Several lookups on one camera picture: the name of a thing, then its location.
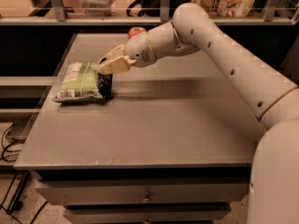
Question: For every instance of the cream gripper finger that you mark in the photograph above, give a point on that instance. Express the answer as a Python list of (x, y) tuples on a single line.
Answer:
[(114, 53), (118, 64)]

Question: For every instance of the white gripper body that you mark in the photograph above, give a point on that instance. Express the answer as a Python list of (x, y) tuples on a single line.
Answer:
[(139, 49)]

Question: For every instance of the dark blue rxbar wrapper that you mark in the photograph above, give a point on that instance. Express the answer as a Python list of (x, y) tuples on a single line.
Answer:
[(105, 84)]

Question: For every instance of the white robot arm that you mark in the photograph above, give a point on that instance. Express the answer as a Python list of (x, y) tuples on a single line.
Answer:
[(273, 99)]

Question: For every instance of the black bag on shelf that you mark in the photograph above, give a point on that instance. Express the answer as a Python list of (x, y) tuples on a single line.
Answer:
[(162, 0)]

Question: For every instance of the green jalapeno chip bag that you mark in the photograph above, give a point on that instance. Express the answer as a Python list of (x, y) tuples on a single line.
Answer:
[(80, 83)]

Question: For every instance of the red apple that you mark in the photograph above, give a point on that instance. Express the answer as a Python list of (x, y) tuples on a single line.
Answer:
[(135, 31)]

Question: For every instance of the clear plastic container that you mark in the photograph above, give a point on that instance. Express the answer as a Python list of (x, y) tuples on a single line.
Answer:
[(97, 7)]

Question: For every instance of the grey upper drawer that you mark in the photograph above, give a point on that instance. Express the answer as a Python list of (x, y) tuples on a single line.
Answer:
[(142, 191)]

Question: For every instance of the grey drawer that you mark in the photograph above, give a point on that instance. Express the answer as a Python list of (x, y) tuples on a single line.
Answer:
[(147, 214), (142, 191)]

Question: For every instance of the grey lower drawer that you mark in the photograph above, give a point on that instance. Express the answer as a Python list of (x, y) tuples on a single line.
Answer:
[(147, 214)]

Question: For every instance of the grey metal shelf rail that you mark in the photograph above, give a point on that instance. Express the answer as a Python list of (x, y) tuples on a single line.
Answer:
[(264, 12)]

